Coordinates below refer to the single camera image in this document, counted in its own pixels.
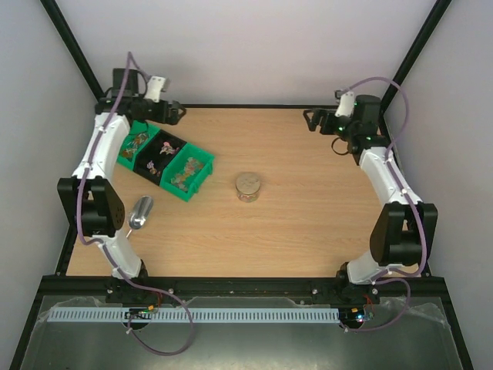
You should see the black aluminium frame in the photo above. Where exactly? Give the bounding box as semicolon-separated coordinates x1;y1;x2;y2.
10;0;473;369

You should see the metal candy scoop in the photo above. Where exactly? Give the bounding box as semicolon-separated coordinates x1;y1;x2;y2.
126;196;154;237

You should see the clear glass jar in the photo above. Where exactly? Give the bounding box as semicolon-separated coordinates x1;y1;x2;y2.
236;188;260;203

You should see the white jar lid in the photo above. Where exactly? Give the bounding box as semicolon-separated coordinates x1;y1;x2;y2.
236;172;261;195

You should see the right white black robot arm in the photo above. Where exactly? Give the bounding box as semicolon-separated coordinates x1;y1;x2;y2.
303;91;438;302

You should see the black bin of lollipops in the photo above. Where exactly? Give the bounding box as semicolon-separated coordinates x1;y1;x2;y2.
133;130;187;186

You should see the metal front tray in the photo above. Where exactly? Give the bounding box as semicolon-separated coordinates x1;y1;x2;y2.
21;297;462;369

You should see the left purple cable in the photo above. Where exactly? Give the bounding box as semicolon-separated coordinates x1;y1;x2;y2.
75;51;196;355

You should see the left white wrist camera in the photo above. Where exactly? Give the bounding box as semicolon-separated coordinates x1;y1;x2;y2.
144;76;170;103

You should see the light blue cable duct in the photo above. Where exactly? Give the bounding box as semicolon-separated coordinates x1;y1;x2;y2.
47;307;340;324

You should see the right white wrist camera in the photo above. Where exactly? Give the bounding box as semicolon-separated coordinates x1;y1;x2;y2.
334;90;355;117

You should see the green bin of sticks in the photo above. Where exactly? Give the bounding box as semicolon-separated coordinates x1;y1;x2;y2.
117;121;159;170

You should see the green bin of gummies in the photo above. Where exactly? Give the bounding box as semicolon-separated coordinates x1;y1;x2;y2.
159;143;215;202

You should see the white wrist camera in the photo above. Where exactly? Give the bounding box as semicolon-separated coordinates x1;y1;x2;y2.
334;90;355;117
144;76;170;103

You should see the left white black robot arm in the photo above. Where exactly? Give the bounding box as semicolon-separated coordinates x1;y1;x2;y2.
57;68;186;279

